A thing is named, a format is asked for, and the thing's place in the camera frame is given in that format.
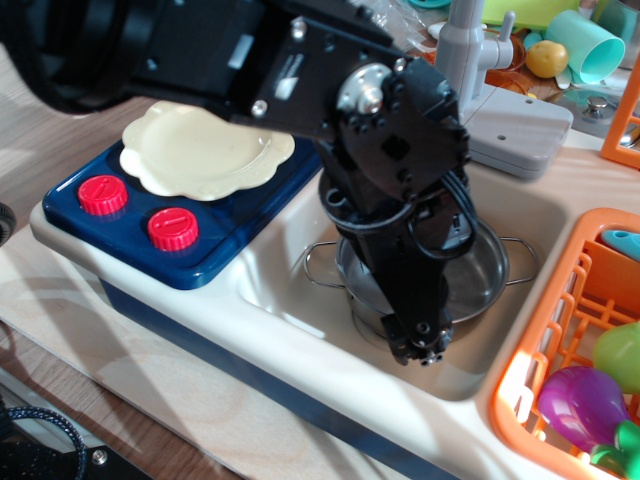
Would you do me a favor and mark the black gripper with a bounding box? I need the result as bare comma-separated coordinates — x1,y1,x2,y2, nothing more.
319,174,479,366

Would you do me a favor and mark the stainless steel pan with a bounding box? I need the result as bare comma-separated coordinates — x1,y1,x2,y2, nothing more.
303,222,539,338

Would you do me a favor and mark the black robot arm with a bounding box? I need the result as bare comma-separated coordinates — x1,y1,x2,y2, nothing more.
1,1,478,365

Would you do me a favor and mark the cream toy sink unit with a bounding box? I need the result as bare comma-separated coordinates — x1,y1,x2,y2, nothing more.
31,132,639,479

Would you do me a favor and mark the blue toy stove top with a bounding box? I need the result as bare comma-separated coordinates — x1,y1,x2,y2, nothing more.
42,139,321,290

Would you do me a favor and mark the right red stove knob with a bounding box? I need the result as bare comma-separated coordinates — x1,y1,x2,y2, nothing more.
147,207,200,252

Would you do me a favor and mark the red stove knob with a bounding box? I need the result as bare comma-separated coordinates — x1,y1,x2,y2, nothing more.
78,175,129,216
147,207,200,252

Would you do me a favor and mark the left red stove knob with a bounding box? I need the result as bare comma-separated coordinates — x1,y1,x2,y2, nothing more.
78,175,129,216

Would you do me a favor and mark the grey toy faucet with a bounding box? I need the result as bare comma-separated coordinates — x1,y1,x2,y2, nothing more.
435,0,573,180

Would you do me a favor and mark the orange dish rack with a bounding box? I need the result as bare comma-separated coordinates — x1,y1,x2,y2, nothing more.
489,208,639,479

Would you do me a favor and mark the teal utensil in rack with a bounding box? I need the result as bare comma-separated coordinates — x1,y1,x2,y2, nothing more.
601,230,640,262

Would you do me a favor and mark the clear plastic bag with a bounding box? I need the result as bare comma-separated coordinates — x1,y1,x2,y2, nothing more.
353,0,449,52

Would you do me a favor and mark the orange plastic crate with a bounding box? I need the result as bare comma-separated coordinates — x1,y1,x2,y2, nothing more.
600,59,639,170

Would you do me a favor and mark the yellow toy potato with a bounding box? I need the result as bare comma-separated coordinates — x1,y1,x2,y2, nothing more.
525,40,569,79

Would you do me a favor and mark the green toy pear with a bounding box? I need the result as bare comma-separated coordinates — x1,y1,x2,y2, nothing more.
593,323,639,395

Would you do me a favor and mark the purple toy eggplant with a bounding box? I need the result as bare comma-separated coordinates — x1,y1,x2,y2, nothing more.
537,366,631,453

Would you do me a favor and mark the steel pot lid knob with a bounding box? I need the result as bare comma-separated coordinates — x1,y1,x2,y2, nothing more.
583,96,615,122

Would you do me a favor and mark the cream scalloped plate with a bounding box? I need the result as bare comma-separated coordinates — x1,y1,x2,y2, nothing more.
120,101,295,201

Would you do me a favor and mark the teal plastic cup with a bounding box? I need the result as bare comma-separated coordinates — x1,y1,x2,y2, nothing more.
544,10,626,84

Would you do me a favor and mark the black braided cable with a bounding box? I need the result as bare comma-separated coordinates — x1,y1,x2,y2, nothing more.
4,406,89,480

